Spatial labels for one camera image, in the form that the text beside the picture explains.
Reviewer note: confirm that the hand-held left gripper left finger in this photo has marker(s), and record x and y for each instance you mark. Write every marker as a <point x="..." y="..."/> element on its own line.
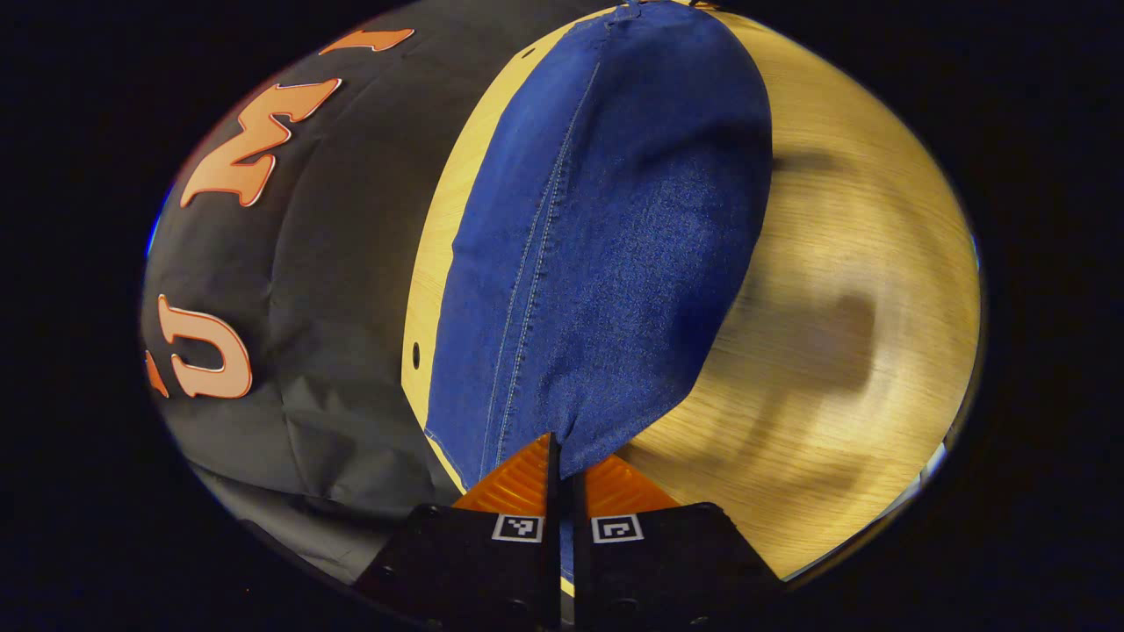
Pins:
<point x="553" y="478"/>

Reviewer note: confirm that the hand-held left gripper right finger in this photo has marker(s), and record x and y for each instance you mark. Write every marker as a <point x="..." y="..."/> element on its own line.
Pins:
<point x="650" y="562"/>

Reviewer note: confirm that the blue denim jeans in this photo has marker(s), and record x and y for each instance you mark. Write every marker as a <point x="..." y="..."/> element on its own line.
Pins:
<point x="606" y="219"/>

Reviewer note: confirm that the black backdrop cloth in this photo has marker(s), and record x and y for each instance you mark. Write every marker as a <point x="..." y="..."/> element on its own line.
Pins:
<point x="351" y="263"/>

